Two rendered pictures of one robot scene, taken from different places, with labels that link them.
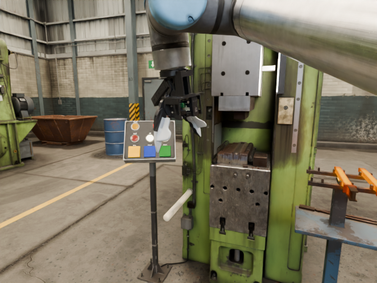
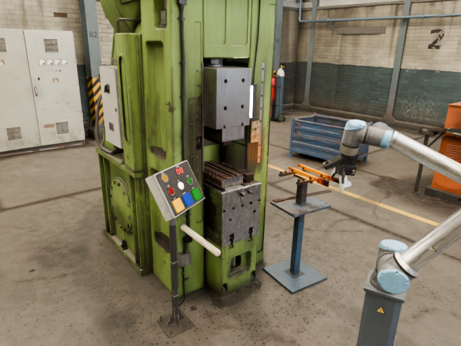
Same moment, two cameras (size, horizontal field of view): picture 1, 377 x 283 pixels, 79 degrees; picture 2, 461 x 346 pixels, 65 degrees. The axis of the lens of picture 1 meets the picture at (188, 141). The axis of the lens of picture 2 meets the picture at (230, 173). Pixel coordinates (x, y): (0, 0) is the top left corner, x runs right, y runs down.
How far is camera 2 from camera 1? 1.95 m
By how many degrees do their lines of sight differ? 56
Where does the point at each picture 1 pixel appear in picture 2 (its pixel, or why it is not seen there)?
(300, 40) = (424, 160)
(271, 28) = (413, 153)
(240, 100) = (237, 130)
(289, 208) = not seen: hidden behind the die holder
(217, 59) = (221, 95)
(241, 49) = (238, 86)
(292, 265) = (258, 248)
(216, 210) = (227, 230)
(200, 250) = (195, 279)
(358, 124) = not seen: hidden behind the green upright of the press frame
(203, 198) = (196, 228)
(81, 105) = not seen: outside the picture
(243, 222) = (245, 229)
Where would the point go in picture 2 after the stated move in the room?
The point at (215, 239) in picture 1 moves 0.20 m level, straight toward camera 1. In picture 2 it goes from (226, 255) to (246, 266)
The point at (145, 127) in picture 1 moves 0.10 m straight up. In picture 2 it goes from (171, 175) to (171, 159)
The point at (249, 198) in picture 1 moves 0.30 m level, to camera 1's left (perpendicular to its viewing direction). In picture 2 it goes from (250, 209) to (228, 224)
